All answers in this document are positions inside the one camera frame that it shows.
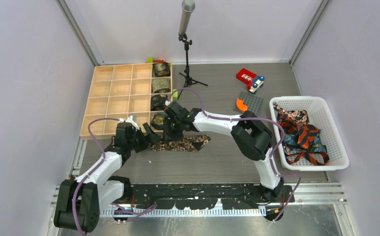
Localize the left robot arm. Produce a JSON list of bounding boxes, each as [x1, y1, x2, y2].
[[54, 115, 161, 235]]

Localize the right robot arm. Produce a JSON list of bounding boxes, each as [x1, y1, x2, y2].
[[163, 101, 284, 202]]

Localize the purple cable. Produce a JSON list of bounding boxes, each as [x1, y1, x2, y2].
[[165, 87, 302, 223], [72, 118, 158, 235]]

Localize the white plastic basket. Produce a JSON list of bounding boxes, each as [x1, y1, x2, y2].
[[269, 96, 349, 171]]

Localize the grey building baseplate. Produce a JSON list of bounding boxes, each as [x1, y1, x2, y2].
[[233, 91, 264, 116]]

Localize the dark gold rolled tie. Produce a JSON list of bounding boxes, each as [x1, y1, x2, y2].
[[153, 62, 171, 77]]

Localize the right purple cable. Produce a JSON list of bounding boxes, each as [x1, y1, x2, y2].
[[165, 87, 302, 223]]

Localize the black beige floral rolled tie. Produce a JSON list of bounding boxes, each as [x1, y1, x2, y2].
[[150, 94, 170, 112]]

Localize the red toy truck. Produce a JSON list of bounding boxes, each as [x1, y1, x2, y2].
[[236, 68, 265, 94]]

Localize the black microphone tripod stand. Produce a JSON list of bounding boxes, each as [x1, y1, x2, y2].
[[178, 34, 208, 88]]

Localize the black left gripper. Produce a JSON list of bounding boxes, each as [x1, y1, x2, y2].
[[127, 123, 160, 153]]

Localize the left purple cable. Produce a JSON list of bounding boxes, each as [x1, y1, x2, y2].
[[72, 118, 158, 235]]

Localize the orange navy striped tie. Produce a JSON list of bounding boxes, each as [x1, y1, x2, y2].
[[280, 120, 330, 166]]

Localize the orange curved block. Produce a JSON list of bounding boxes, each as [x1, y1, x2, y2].
[[236, 98, 248, 113]]

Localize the brown floral black tie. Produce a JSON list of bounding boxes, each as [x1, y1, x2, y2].
[[150, 135, 211, 152]]

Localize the wooden compartment tray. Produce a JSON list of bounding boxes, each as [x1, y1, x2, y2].
[[80, 63, 171, 140]]

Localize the olive patterned rolled tie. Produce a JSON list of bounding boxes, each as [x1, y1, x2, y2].
[[151, 77, 171, 93]]

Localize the navy yellow floral rolled tie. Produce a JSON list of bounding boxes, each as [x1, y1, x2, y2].
[[151, 113, 167, 131]]

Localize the blue patterned tie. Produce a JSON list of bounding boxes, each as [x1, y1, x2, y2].
[[282, 134, 327, 154]]

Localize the pink floral dark tie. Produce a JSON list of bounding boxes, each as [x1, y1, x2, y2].
[[273, 102, 310, 125]]

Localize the small red orange blocks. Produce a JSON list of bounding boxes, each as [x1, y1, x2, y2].
[[151, 59, 165, 63]]

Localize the grey microphone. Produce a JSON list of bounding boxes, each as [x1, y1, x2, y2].
[[178, 0, 195, 36]]

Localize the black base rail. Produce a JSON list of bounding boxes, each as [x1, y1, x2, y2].
[[114, 183, 292, 210]]

